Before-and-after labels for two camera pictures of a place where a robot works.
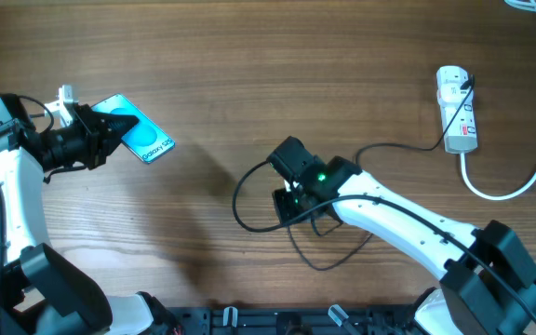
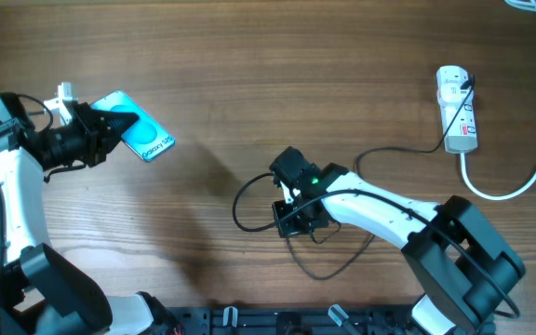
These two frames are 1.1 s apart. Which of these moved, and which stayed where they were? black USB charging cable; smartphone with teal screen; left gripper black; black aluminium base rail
Moved: black USB charging cable
Stayed: black aluminium base rail; smartphone with teal screen; left gripper black
